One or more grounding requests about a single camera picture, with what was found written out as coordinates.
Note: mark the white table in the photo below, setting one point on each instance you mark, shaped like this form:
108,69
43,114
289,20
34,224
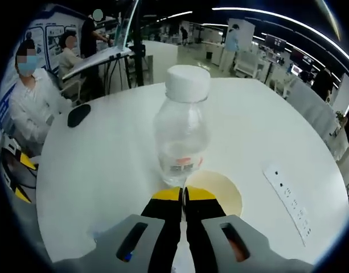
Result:
106,170

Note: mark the floral paper cup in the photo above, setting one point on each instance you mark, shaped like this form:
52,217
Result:
222,187

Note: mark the wall poster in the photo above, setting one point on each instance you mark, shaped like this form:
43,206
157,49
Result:
53,37

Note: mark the black computer mouse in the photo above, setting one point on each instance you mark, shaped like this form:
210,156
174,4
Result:
78,115

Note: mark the white partition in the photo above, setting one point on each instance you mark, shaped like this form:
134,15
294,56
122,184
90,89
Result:
313,111

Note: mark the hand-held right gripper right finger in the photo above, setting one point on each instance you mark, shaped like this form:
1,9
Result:
202,227

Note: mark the clear plastic water bottle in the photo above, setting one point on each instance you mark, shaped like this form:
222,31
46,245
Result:
180,128

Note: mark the large monitor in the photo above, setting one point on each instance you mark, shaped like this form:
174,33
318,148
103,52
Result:
124,25

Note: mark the white standing desk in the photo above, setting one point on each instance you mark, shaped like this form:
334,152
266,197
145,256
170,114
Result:
97,61

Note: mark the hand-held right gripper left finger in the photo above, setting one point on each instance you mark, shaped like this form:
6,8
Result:
160,233

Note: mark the green potted plant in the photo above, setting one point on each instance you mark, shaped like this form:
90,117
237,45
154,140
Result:
340,120

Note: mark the white power strip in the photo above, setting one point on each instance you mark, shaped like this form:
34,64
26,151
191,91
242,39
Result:
291,204

